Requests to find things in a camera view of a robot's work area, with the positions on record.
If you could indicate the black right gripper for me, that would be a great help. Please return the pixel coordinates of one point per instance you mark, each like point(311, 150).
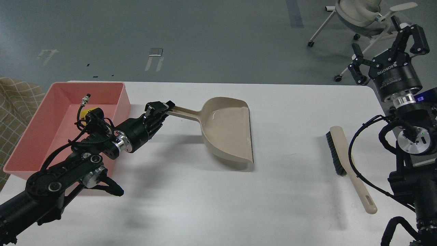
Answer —
point(394, 75)

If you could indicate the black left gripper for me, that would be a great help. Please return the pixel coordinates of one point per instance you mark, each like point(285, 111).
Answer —
point(138, 131)

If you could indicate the beige plastic dustpan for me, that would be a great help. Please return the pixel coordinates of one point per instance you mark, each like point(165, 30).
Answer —
point(225, 127)

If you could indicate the beige hand brush black bristles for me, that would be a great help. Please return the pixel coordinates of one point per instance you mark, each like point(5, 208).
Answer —
point(338, 146)

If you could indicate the yellow sponge piece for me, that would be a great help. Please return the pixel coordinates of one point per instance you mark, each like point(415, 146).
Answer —
point(84, 112)

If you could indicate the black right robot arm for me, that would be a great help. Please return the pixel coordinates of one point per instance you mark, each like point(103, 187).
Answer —
point(410, 130)

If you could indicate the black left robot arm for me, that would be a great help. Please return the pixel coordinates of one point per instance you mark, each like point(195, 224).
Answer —
point(79, 165)

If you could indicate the pink plastic bin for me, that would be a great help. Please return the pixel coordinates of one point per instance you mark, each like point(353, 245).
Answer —
point(53, 123)

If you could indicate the white office chair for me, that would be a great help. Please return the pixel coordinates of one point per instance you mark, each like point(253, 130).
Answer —
point(365, 18)

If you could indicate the beige checkered cloth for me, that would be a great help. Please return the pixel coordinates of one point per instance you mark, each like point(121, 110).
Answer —
point(19, 101)

